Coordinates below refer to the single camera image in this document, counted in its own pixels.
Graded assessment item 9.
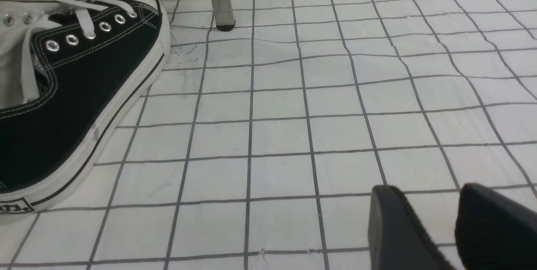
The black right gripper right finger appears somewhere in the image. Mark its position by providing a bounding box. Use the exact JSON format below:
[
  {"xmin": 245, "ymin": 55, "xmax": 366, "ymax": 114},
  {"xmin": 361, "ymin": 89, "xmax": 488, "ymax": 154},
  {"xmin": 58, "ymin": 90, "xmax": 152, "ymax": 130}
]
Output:
[{"xmin": 455, "ymin": 183, "xmax": 537, "ymax": 270}]

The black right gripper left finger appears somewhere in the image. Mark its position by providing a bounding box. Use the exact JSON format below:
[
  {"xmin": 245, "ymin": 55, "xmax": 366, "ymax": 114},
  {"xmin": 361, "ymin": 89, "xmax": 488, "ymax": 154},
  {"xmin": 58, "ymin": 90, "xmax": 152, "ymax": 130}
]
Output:
[{"xmin": 368, "ymin": 185, "xmax": 454, "ymax": 270}]

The black white canvas sneaker right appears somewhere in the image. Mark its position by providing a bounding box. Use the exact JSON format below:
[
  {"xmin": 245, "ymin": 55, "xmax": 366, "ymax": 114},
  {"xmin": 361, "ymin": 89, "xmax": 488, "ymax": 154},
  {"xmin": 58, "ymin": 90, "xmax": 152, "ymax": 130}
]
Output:
[{"xmin": 0, "ymin": 0, "xmax": 171, "ymax": 214}]

